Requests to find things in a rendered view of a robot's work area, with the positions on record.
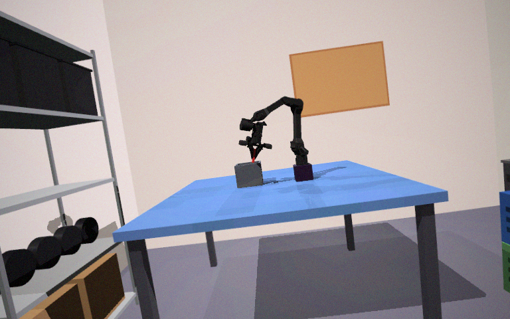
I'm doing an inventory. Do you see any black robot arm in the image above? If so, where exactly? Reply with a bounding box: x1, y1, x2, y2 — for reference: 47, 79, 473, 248
240, 96, 309, 165

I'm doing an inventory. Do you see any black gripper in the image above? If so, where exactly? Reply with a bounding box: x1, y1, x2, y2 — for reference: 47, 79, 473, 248
238, 132, 272, 159

